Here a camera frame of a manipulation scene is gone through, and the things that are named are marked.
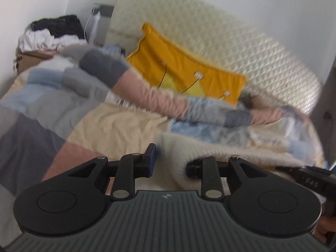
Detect yellow pillow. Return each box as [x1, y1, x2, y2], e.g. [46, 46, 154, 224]
[125, 22, 248, 107]

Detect person's right hand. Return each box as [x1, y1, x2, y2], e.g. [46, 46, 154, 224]
[314, 214, 336, 244]

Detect patchwork quilt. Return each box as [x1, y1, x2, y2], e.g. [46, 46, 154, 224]
[0, 43, 328, 195]

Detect grey bedside cabinet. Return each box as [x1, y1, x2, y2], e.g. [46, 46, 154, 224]
[88, 3, 114, 46]

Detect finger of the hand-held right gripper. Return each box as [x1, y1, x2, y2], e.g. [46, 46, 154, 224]
[275, 166, 296, 175]

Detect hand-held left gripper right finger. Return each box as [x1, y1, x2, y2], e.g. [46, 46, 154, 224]
[186, 156, 267, 199]

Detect cream navy striped sweater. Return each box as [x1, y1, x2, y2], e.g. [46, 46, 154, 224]
[157, 131, 327, 192]

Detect white clothes pile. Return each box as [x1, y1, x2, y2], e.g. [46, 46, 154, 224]
[18, 29, 88, 53]

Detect cardboard box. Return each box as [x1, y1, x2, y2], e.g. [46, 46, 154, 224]
[13, 50, 63, 75]

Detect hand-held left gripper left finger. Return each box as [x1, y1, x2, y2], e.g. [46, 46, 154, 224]
[68, 143, 157, 199]

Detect black clothes pile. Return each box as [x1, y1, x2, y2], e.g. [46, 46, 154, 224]
[30, 14, 84, 38]

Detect white cable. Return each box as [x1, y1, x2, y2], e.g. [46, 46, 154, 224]
[83, 8, 100, 39]

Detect cream quilted headboard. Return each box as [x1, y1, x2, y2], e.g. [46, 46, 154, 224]
[105, 0, 323, 116]

